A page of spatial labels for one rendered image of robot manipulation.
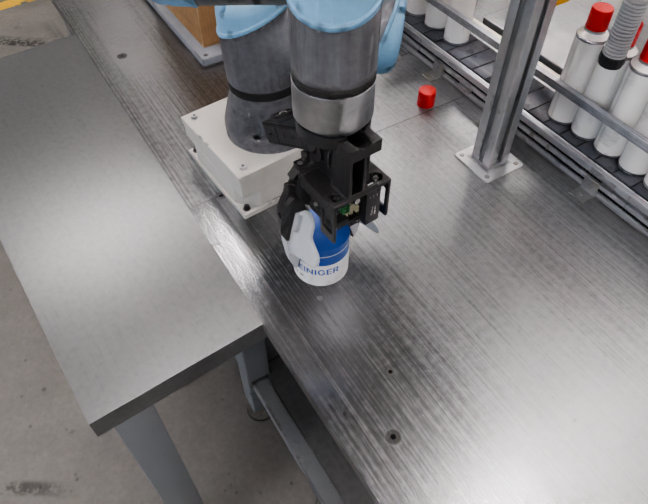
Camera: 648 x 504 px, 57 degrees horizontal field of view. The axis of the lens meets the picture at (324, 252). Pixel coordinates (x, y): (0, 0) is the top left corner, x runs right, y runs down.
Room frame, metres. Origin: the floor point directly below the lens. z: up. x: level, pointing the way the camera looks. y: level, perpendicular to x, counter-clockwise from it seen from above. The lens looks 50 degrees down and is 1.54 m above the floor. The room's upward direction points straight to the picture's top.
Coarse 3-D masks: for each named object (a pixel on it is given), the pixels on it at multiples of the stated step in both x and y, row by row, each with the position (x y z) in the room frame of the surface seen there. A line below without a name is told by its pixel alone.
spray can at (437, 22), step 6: (444, 0) 1.15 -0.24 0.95; (432, 6) 1.15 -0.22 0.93; (426, 12) 1.17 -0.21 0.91; (432, 12) 1.15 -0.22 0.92; (438, 12) 1.15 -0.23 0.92; (426, 18) 1.16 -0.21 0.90; (432, 18) 1.15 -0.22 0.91; (438, 18) 1.15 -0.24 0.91; (444, 18) 1.15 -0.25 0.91; (426, 24) 1.16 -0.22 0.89; (432, 24) 1.15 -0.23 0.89; (438, 24) 1.15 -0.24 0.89; (444, 24) 1.15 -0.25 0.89; (438, 30) 1.15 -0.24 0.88
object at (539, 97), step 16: (432, 32) 1.14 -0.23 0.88; (448, 48) 1.08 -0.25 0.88; (464, 48) 1.08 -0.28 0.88; (480, 48) 1.08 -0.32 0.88; (464, 64) 1.03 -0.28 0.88; (480, 64) 1.02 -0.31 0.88; (528, 96) 0.92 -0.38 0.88; (544, 96) 0.92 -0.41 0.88; (528, 112) 0.88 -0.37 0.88; (544, 112) 0.87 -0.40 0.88; (560, 128) 0.83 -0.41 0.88; (576, 144) 0.78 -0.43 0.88; (592, 144) 0.78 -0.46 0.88; (592, 160) 0.75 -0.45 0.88; (608, 160) 0.74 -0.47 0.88; (624, 176) 0.70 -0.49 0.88; (640, 192) 0.67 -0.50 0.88
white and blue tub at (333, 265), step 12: (348, 228) 0.47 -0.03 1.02; (324, 240) 0.45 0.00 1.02; (336, 240) 0.45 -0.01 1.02; (348, 240) 0.45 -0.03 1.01; (324, 252) 0.43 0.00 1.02; (336, 252) 0.44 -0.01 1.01; (348, 252) 0.46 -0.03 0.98; (300, 264) 0.44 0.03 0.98; (324, 264) 0.43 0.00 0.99; (336, 264) 0.44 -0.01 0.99; (300, 276) 0.44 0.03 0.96; (312, 276) 0.43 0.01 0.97; (324, 276) 0.43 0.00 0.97; (336, 276) 0.44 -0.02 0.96
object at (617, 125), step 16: (432, 0) 1.13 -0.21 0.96; (464, 16) 1.06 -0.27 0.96; (480, 32) 1.00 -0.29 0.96; (496, 48) 0.97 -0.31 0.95; (544, 80) 0.86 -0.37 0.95; (560, 80) 0.85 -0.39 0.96; (576, 96) 0.81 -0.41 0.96; (592, 112) 0.77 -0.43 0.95; (608, 112) 0.76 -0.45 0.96; (624, 128) 0.72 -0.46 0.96; (640, 144) 0.70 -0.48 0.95
